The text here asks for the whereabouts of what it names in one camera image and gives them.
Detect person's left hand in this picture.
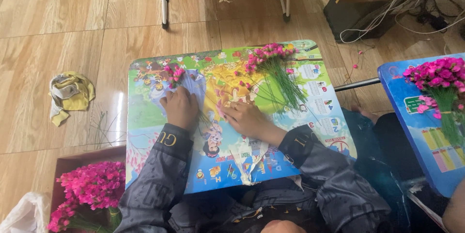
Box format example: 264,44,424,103
160,86,200,132

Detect person's right hand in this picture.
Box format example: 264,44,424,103
217,99,279,147

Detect small pink flower bunch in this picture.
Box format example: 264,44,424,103
163,65,212,126

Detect pile of pink stemmed flowers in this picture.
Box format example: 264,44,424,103
232,43,310,114

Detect colourful cartoon lap table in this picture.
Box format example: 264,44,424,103
125,39,358,195

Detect yellow and grey cloth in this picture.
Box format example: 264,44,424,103
49,71,96,128

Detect heap of pink flower bunches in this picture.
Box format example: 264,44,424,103
47,161,126,233

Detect brown cardboard box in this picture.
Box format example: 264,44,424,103
49,145,127,233

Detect grey metal table leg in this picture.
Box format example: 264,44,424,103
334,77,381,92

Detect loose pink flower sprigs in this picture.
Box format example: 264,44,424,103
342,45,375,85

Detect blue printed lap table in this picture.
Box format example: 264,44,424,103
377,52,465,199

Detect white plastic bag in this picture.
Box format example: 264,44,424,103
0,191,52,233

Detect large tied pink flower bunch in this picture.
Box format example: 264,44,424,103
402,57,465,147

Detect loose green wire stems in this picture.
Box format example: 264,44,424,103
86,111,126,151

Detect tangle of white cables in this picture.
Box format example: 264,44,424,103
339,0,465,56

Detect black cables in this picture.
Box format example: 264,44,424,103
414,0,465,41

